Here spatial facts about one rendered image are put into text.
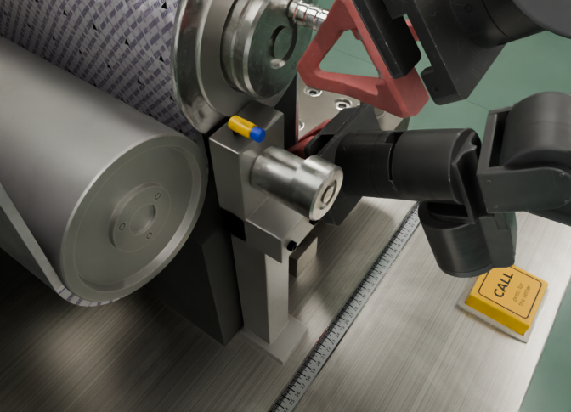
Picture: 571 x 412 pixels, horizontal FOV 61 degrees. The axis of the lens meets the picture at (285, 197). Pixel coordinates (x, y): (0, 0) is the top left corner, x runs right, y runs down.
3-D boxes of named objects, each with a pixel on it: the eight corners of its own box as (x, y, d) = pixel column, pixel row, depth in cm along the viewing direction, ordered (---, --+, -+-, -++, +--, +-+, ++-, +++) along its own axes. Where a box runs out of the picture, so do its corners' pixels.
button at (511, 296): (522, 336, 55) (530, 327, 53) (463, 304, 58) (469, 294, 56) (541, 291, 59) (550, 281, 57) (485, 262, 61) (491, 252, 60)
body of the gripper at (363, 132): (375, 160, 49) (445, 160, 44) (320, 226, 44) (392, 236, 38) (354, 103, 46) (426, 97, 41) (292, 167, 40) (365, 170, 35)
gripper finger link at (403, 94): (369, 81, 33) (505, 36, 25) (311, 143, 29) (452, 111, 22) (318, -12, 30) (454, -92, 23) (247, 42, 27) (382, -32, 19)
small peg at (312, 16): (322, 34, 29) (330, 10, 28) (284, 19, 30) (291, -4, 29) (332, 36, 30) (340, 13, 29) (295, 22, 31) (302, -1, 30)
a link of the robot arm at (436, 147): (487, 111, 35) (456, 160, 33) (505, 184, 39) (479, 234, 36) (403, 115, 40) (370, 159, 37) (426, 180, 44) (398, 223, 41)
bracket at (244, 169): (286, 369, 53) (287, 180, 29) (240, 336, 55) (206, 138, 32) (312, 334, 56) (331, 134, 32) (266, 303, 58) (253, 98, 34)
